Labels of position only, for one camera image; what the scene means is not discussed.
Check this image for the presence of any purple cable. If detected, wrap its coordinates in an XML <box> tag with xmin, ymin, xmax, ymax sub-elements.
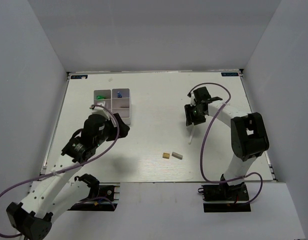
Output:
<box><xmin>188</xmin><ymin>82</ymin><xmax>264</xmax><ymax>205</ymax></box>
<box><xmin>0</xmin><ymin>104</ymin><xmax>120</xmax><ymax>237</ymax></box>

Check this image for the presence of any right blue table label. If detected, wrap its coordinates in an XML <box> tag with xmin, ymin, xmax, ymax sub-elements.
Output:
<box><xmin>221</xmin><ymin>72</ymin><xmax>239</xmax><ymax>77</ymax></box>

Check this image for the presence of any left blue table label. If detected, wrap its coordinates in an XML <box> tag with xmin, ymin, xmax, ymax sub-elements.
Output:
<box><xmin>70</xmin><ymin>74</ymin><xmax>88</xmax><ymax>80</ymax></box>

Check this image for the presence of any blue table label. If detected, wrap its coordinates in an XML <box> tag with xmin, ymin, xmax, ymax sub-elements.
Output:
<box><xmin>221</xmin><ymin>72</ymin><xmax>239</xmax><ymax>77</ymax></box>
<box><xmin>70</xmin><ymin>74</ymin><xmax>88</xmax><ymax>80</ymax></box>

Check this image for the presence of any green black highlighter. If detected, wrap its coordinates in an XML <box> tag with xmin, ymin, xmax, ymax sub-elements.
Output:
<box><xmin>95</xmin><ymin>95</ymin><xmax>107</xmax><ymax>100</ymax></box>

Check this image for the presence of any white right compartment container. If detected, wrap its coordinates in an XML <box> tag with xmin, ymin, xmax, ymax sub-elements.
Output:
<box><xmin>111</xmin><ymin>88</ymin><xmax>132</xmax><ymax>125</ymax></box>

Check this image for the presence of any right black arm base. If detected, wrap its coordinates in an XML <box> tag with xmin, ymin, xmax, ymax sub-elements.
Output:
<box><xmin>197</xmin><ymin>183</ymin><xmax>251</xmax><ymax>213</ymax></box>

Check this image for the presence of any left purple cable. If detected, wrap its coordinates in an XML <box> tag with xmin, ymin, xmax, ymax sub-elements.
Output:
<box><xmin>0</xmin><ymin>104</ymin><xmax>120</xmax><ymax>237</ymax></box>

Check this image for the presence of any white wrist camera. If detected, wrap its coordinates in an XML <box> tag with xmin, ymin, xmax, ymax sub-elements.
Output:
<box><xmin>89</xmin><ymin>104</ymin><xmax>112</xmax><ymax>120</ymax></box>
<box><xmin>187</xmin><ymin>92</ymin><xmax>197</xmax><ymax>107</ymax></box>

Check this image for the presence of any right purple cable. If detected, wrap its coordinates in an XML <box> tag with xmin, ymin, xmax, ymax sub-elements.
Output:
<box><xmin>188</xmin><ymin>82</ymin><xmax>264</xmax><ymax>205</ymax></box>

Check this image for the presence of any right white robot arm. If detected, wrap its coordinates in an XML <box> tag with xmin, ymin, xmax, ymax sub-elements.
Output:
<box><xmin>184</xmin><ymin>83</ymin><xmax>270</xmax><ymax>200</ymax></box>

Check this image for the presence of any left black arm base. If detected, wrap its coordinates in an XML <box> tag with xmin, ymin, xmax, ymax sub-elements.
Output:
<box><xmin>69</xmin><ymin>183</ymin><xmax>120</xmax><ymax>212</ymax></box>

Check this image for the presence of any grey eraser block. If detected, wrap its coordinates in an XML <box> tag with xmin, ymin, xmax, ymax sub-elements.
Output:
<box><xmin>171</xmin><ymin>152</ymin><xmax>183</xmax><ymax>160</ymax></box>

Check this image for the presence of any tan eraser block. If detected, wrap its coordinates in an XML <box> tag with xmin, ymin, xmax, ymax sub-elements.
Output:
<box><xmin>162</xmin><ymin>152</ymin><xmax>170</xmax><ymax>159</ymax></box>

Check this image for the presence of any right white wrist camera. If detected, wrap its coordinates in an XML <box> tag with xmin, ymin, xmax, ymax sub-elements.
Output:
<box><xmin>187</xmin><ymin>92</ymin><xmax>197</xmax><ymax>107</ymax></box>

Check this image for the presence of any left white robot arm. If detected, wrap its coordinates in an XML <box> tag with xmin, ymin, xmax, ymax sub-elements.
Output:
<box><xmin>6</xmin><ymin>113</ymin><xmax>130</xmax><ymax>240</ymax></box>

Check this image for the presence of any white yellow marker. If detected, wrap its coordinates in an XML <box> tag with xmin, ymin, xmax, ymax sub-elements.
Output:
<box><xmin>188</xmin><ymin>125</ymin><xmax>196</xmax><ymax>145</ymax></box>

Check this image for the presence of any white compartment container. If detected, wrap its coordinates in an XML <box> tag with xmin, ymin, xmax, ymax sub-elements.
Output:
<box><xmin>92</xmin><ymin>89</ymin><xmax>112</xmax><ymax>118</ymax></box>
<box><xmin>111</xmin><ymin>88</ymin><xmax>132</xmax><ymax>125</ymax></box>

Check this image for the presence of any white left compartment container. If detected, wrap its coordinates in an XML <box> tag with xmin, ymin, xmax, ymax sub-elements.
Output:
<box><xmin>92</xmin><ymin>89</ymin><xmax>112</xmax><ymax>118</ymax></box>

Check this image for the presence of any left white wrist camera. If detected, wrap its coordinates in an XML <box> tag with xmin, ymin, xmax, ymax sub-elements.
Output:
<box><xmin>89</xmin><ymin>104</ymin><xmax>112</xmax><ymax>120</ymax></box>

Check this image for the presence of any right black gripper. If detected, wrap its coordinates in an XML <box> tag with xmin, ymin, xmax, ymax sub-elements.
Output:
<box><xmin>185</xmin><ymin>102</ymin><xmax>207</xmax><ymax>126</ymax></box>

